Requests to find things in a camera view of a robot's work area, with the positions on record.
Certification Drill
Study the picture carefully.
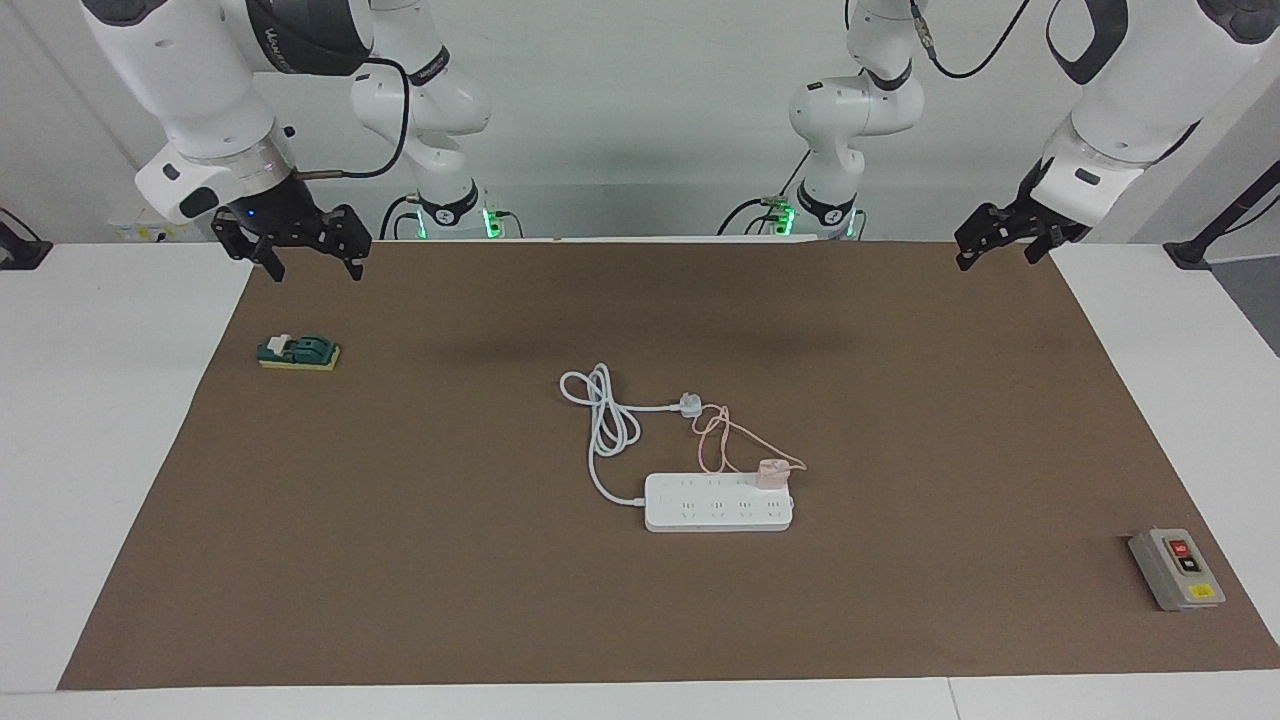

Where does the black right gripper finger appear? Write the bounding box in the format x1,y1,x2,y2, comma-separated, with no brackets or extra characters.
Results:
212,220,288,284
315,205,374,283

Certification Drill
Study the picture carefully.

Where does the pink charging cable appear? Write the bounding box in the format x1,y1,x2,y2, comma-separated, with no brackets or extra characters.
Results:
692,405,807,476

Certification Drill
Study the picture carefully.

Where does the white power strip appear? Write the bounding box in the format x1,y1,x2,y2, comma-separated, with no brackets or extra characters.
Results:
643,472,795,533

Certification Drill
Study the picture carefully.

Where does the green circuit board block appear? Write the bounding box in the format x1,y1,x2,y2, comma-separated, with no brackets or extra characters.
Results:
256,333,342,372

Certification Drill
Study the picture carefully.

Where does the black pole stand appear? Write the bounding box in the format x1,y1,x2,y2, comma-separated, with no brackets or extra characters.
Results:
1163,160,1280,271

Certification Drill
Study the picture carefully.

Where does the brown table mat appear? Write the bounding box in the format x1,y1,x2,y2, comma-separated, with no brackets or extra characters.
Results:
57,238,1280,691

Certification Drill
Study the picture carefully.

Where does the black right base cable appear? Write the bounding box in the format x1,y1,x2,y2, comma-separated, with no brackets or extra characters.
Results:
380,193,426,241

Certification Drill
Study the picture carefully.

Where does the black base cable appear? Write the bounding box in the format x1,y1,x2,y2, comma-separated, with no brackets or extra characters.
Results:
380,193,426,241
715,160,811,239

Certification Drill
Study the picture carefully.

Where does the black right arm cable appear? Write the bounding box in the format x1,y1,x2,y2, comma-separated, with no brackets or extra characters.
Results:
295,58,411,181

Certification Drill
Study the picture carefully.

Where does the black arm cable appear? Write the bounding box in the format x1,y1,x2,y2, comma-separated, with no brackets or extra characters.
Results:
295,58,411,181
905,0,1036,81

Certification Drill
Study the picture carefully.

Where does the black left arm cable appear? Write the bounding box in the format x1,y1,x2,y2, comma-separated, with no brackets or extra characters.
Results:
905,0,1036,81

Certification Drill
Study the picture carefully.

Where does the black clamp mount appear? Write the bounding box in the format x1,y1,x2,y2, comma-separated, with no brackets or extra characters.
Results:
0,207,53,271

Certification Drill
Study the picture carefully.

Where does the black left base cable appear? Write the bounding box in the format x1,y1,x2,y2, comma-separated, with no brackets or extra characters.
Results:
715,160,811,239

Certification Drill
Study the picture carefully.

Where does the white power strip cord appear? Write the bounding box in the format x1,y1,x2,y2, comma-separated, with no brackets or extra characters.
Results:
559,363,713,506

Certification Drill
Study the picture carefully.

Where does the grey on-off switch box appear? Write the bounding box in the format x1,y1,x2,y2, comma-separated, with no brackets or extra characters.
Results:
1128,527,1227,612

